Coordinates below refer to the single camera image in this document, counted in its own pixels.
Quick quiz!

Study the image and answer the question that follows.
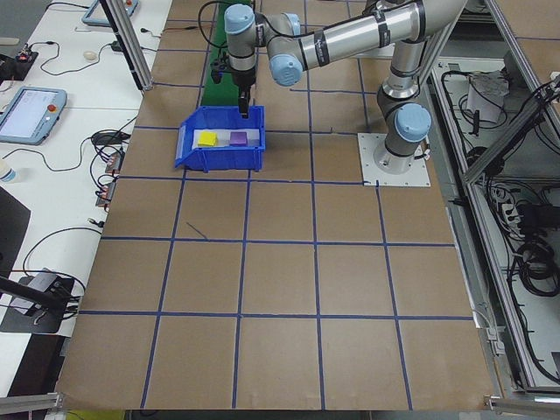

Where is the green conveyor belt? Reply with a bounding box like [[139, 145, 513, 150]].
[[199, 0, 260, 109]]

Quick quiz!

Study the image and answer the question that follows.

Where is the blue plastic storage bin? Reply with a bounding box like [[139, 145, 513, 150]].
[[173, 105, 267, 172]]

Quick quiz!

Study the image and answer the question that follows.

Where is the small circuit module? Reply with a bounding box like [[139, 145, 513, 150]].
[[94, 181, 117, 211], [104, 150, 126, 176]]

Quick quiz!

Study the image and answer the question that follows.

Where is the light blue teach pendant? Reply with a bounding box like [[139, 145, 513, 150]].
[[0, 86, 67, 145], [81, 0, 142, 28]]

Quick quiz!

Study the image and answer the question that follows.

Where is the white desk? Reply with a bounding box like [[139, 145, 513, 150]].
[[24, 0, 174, 109], [0, 104, 141, 397]]

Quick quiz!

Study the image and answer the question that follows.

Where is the black box with red parts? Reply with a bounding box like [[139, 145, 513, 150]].
[[14, 45, 39, 81]]

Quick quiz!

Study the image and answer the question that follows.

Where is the white paper cup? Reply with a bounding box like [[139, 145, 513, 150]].
[[0, 159, 21, 183]]

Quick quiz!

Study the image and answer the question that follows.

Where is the black monitor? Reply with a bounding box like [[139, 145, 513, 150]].
[[0, 185, 32, 281]]

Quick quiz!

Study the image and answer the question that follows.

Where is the white power strip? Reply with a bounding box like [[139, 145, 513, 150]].
[[489, 183, 522, 234]]

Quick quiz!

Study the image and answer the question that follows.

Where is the black stand base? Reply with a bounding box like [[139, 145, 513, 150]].
[[0, 267, 82, 334]]

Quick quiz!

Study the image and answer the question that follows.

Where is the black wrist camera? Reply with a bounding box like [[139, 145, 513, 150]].
[[208, 55, 229, 85]]

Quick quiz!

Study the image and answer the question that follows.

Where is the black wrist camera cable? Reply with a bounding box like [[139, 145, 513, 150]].
[[197, 0, 231, 60]]

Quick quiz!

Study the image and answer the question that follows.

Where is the aluminium extrusion post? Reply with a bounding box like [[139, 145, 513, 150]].
[[99, 0, 153, 92]]

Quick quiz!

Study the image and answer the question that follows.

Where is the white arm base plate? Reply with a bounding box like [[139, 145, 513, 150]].
[[357, 132, 432, 188], [353, 43, 397, 60]]

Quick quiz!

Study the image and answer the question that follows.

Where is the white box inside frame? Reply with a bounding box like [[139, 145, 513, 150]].
[[465, 72, 512, 124]]

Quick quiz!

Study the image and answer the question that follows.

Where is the V-shaped metal bar frame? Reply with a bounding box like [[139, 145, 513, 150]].
[[426, 0, 560, 397]]

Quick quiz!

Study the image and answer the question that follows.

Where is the black cable bundle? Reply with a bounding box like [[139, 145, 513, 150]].
[[507, 235, 560, 304]]

